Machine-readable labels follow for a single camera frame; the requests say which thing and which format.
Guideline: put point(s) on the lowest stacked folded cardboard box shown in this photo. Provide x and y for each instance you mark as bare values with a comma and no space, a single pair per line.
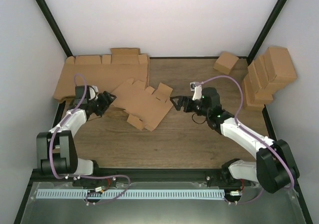
247,103

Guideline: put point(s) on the right black frame post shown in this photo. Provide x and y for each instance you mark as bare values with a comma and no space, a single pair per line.
279,5

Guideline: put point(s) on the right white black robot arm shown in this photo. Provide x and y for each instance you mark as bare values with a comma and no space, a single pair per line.
274,167

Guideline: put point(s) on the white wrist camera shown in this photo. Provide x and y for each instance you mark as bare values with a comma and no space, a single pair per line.
196,88
92,92

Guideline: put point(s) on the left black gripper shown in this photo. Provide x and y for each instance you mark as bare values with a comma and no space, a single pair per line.
105,101

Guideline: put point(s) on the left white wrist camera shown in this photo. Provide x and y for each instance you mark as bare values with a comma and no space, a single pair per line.
92,92

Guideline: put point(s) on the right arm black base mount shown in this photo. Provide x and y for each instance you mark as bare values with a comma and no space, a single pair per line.
221,177

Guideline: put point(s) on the light blue slotted cable duct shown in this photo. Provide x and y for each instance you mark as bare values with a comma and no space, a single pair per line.
202,194

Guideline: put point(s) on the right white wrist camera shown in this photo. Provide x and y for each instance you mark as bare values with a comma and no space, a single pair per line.
196,88

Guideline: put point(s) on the black aluminium frame rail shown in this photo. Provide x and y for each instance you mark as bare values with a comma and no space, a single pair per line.
159,174

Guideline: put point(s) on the small folded cardboard box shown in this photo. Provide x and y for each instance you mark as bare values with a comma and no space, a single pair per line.
225,62

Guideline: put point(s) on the left black frame post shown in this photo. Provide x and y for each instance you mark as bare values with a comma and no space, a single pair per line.
54,26

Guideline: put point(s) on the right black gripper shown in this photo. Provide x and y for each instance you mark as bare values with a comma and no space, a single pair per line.
182,99

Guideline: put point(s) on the stack of flat cardboard sheets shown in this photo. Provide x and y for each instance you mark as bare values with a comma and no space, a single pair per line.
106,71

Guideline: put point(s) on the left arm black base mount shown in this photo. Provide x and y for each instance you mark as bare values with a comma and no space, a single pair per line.
94,183

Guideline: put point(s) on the black frame post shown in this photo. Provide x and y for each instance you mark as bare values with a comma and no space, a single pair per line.
54,26
279,5

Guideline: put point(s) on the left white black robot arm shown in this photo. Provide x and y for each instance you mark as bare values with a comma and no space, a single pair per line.
56,151

